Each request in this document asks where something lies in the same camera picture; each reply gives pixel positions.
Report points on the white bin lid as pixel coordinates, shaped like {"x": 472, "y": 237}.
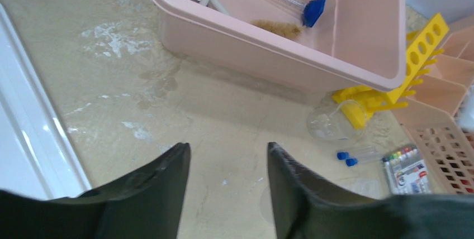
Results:
{"x": 37, "y": 159}

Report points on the marker pen pack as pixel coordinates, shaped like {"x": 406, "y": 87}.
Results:
{"x": 406, "y": 171}

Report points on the brown test tube brush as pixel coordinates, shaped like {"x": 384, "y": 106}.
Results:
{"x": 287, "y": 30}

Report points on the pink plastic bin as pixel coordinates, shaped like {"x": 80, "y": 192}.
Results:
{"x": 309, "y": 45}

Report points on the blue capped test tube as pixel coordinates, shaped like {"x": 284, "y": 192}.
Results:
{"x": 356, "y": 152}
{"x": 363, "y": 159}

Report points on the yellow test tube rack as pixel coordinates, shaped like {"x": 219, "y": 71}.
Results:
{"x": 361, "y": 102}

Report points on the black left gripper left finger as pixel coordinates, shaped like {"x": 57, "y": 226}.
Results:
{"x": 145, "y": 203}

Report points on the clear glass beaker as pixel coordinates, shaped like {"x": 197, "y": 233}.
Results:
{"x": 341, "y": 122}

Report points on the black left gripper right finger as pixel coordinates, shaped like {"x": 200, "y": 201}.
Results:
{"x": 307, "y": 205}

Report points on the pink plastic desk organizer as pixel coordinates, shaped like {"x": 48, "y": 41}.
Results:
{"x": 438, "y": 102}

